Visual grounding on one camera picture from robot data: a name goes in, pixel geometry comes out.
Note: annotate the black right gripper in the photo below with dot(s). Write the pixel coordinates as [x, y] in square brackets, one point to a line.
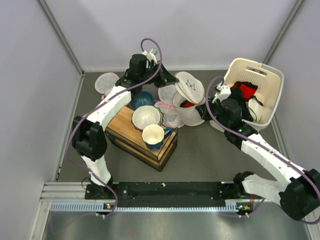
[203, 112]

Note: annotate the wooden tiered stand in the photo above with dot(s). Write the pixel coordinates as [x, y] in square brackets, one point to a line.
[122, 133]

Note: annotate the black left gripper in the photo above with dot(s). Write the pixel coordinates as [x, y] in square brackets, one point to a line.
[164, 77]

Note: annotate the grey slotted cable duct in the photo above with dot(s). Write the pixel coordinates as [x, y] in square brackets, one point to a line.
[102, 207]

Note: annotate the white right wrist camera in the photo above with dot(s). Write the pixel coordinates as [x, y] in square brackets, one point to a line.
[222, 92]

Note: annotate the red bra in bag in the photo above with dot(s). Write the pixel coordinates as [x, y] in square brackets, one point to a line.
[187, 104]

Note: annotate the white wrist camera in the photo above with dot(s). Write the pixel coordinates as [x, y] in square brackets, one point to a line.
[151, 55]
[222, 92]

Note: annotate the blue bowl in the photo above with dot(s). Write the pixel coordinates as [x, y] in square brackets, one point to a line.
[144, 98]

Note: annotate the white scalloped bowl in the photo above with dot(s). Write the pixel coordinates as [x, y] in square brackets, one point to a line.
[146, 115]

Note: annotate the red clothing in basket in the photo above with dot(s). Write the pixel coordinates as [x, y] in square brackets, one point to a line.
[246, 89]

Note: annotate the pink-trimmed mesh laundry bag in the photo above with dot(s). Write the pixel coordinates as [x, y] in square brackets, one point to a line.
[165, 105]

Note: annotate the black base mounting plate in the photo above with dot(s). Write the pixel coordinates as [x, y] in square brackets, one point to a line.
[168, 194]

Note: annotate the white mesh laundry bag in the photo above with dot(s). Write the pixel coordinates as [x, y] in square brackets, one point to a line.
[191, 89]

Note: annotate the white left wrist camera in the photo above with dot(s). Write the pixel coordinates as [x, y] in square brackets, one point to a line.
[151, 55]

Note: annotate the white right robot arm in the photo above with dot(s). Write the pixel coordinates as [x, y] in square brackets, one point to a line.
[295, 189]

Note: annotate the black clothing in basket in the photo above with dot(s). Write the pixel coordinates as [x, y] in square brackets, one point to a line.
[251, 110]

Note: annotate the blue and white cup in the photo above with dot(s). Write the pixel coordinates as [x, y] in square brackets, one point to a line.
[154, 136]

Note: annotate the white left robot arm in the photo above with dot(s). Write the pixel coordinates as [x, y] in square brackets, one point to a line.
[88, 131]

